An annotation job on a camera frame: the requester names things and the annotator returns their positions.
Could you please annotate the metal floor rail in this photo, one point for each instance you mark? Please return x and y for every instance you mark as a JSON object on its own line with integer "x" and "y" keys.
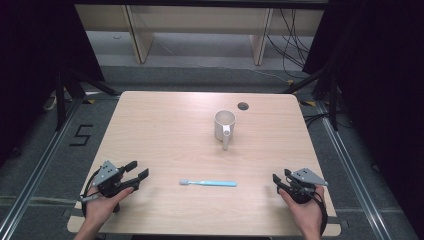
{"x": 40, "y": 166}
{"x": 356, "y": 180}

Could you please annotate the beige wooden shelf unit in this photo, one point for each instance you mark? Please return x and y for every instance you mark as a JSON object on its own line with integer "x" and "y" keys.
{"x": 200, "y": 30}

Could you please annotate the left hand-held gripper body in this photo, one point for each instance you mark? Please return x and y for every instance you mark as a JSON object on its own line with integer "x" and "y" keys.
{"x": 106, "y": 178}

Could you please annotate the black metal stand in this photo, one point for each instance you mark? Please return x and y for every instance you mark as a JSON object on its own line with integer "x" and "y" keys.
{"x": 321, "y": 90}
{"x": 71, "y": 90}

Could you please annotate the blue toothbrush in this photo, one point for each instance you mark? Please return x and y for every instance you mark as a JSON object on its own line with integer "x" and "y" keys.
{"x": 208, "y": 183}

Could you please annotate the white cup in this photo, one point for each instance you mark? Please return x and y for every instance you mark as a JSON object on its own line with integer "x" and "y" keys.
{"x": 224, "y": 126}

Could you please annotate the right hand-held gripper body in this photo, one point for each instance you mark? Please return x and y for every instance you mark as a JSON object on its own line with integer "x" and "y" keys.
{"x": 304, "y": 186}

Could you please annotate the person's left hand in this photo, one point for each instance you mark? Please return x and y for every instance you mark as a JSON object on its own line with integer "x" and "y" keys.
{"x": 104, "y": 203}

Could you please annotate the person's right hand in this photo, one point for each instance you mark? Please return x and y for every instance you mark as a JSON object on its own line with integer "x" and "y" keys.
{"x": 305, "y": 212}

